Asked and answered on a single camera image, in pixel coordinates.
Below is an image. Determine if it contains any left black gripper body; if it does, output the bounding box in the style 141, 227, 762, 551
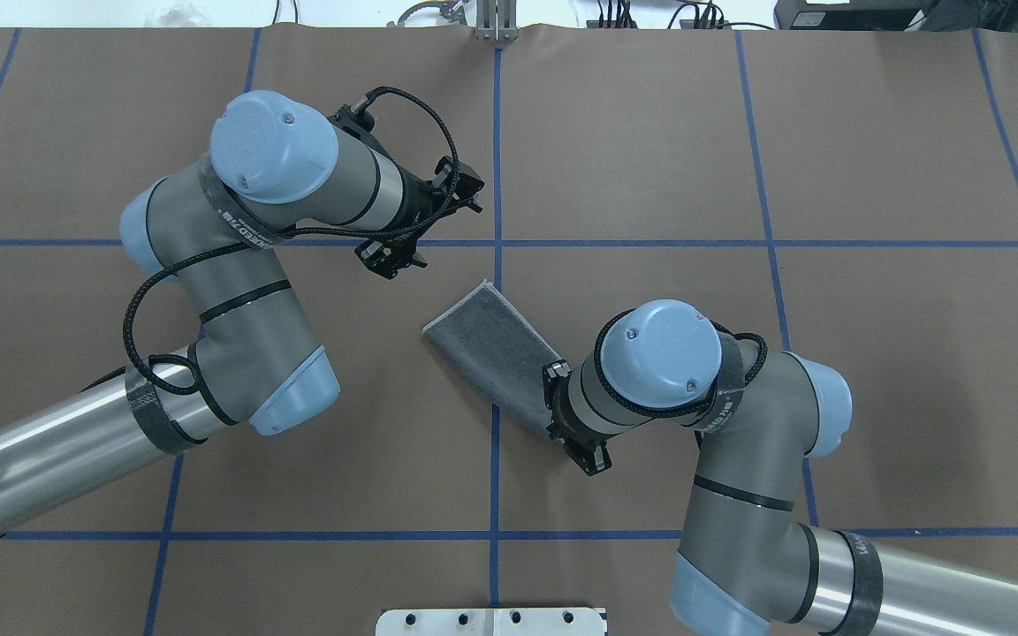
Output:
396, 173, 447, 230

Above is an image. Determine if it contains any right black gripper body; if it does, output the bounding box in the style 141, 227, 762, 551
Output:
544, 360, 598, 451

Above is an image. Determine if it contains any pink and grey towel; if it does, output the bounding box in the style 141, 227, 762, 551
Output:
422, 279, 562, 444

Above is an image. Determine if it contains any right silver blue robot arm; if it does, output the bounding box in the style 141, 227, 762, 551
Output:
542, 300, 1018, 635

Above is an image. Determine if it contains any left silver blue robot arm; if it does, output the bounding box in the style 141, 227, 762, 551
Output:
0, 86, 483, 540

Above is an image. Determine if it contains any black power box with label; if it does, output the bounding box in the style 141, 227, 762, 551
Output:
772, 1, 924, 32

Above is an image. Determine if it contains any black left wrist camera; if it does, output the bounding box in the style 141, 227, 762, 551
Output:
429, 156, 485, 216

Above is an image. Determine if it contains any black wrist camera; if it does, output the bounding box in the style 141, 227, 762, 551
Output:
562, 438, 612, 478
429, 156, 485, 216

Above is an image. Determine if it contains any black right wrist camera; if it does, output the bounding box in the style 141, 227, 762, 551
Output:
562, 438, 612, 478

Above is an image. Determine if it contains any aluminium frame post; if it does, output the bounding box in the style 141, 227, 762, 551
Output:
473, 0, 520, 42

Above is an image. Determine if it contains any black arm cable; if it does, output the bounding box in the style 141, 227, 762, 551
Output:
122, 86, 462, 397

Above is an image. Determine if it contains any white camera stand pillar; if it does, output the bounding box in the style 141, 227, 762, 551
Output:
375, 608, 610, 635

